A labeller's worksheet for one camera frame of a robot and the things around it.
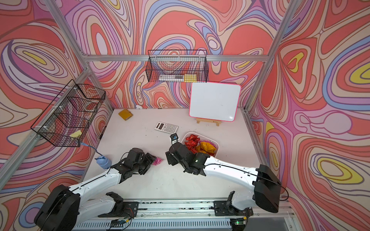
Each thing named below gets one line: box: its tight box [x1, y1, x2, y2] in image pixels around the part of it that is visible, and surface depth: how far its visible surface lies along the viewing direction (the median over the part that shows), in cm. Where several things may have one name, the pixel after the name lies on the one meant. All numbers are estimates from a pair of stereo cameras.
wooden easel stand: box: [196, 117, 222, 127], surface depth 108 cm
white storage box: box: [180, 131, 220, 158], surface depth 95 cm
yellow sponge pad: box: [118, 108, 134, 121], surface depth 118 cm
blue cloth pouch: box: [94, 155, 112, 170], surface depth 84 cm
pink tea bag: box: [152, 157, 163, 166], surface depth 87 cm
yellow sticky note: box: [69, 129, 82, 138], surface depth 73 cm
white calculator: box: [154, 121, 179, 134], surface depth 109 cm
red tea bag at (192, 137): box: [185, 134, 200, 142], surface depth 97 cm
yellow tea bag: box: [196, 141, 217, 154], surface depth 91 cm
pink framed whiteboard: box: [189, 81, 241, 122], surface depth 104 cm
